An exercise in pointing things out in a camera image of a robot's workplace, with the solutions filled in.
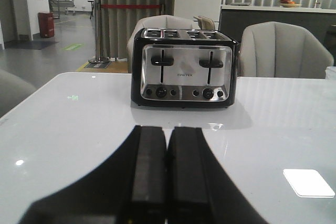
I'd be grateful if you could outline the beige armchair right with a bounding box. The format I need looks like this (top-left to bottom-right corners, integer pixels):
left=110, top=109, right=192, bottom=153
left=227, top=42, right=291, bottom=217
left=239, top=22, right=334, bottom=79

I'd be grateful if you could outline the metal trolley cart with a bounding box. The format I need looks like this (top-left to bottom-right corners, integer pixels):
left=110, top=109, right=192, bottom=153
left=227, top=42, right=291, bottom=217
left=48, top=0, right=76, bottom=19

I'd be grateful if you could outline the beige office chair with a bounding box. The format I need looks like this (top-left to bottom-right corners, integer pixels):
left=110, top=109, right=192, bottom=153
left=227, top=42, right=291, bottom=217
left=194, top=15, right=215, bottom=30

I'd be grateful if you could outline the metal stanchion post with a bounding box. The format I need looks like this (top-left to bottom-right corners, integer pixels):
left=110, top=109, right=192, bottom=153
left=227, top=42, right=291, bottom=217
left=89, top=0, right=110, bottom=64

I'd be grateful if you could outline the beige armchair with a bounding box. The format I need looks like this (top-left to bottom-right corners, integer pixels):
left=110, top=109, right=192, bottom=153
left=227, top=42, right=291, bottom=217
left=239, top=22, right=334, bottom=79
left=127, top=14, right=200, bottom=74

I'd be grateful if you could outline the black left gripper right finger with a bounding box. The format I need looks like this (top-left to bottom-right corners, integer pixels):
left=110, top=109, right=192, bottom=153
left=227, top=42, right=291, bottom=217
left=167, top=127, right=266, bottom=223

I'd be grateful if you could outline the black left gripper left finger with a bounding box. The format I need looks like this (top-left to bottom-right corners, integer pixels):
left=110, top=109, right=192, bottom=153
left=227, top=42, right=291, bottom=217
left=22, top=126, right=166, bottom=223

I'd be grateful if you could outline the fruit bowl on counter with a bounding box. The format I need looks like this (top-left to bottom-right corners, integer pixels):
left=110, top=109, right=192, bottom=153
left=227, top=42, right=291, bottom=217
left=279, top=0, right=302, bottom=8

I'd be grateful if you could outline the grey curtain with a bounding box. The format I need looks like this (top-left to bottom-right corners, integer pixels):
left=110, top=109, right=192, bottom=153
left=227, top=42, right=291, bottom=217
left=101, top=0, right=174, bottom=59

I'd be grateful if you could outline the red waste bin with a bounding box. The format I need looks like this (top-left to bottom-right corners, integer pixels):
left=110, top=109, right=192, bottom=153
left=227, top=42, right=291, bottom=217
left=38, top=12, right=55, bottom=38

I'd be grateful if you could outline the beige armchair left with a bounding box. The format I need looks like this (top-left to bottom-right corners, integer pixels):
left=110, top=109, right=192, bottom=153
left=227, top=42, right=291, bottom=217
left=127, top=14, right=200, bottom=74

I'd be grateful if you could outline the red barrier belt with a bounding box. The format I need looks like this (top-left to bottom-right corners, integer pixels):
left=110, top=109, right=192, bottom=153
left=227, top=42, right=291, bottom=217
left=100, top=4, right=161, bottom=9

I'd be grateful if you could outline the dark kitchen counter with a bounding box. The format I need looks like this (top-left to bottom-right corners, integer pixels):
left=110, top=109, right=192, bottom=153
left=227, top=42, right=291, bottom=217
left=219, top=4, right=336, bottom=51

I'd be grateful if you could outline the black and chrome toaster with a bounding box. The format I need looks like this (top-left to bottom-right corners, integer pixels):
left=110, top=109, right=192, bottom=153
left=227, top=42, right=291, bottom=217
left=131, top=28, right=239, bottom=109

